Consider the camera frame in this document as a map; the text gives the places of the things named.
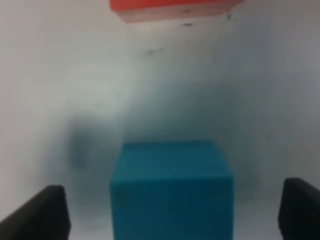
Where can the red cube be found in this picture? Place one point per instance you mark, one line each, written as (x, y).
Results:
(139, 11)

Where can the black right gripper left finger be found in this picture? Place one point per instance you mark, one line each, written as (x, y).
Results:
(44, 217)

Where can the blue cube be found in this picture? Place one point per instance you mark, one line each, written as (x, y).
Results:
(172, 191)

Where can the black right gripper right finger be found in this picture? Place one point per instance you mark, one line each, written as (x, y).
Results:
(299, 211)

